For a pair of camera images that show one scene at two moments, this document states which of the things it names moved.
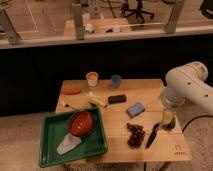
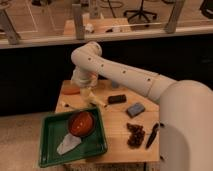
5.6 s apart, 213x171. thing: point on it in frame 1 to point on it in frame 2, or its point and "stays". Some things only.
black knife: (153, 134) stays
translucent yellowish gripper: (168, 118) to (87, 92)
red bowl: (81, 123) stays
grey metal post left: (7, 28) stays
